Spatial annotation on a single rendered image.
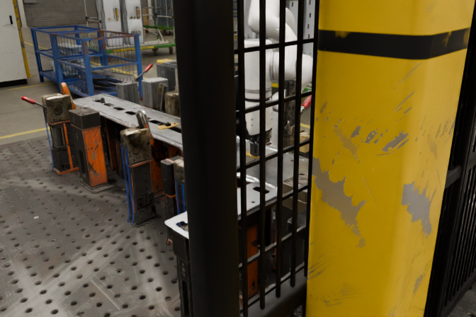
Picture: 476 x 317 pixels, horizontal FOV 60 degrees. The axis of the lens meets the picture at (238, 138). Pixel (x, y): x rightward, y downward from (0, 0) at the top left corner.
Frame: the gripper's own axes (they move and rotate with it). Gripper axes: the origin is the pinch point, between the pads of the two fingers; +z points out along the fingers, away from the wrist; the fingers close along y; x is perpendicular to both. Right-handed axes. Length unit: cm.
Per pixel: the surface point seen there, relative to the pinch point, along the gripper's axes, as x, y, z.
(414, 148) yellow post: 68, 52, -32
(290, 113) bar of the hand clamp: 1.4, -13.7, -7.9
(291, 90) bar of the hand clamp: -0.2, -15.8, -14.5
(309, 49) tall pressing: -270, -385, 33
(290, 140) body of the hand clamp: 1.8, -13.1, 0.7
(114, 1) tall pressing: -840, -405, -30
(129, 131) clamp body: -39.0, 20.1, -1.3
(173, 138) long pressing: -34.0, 6.7, 3.3
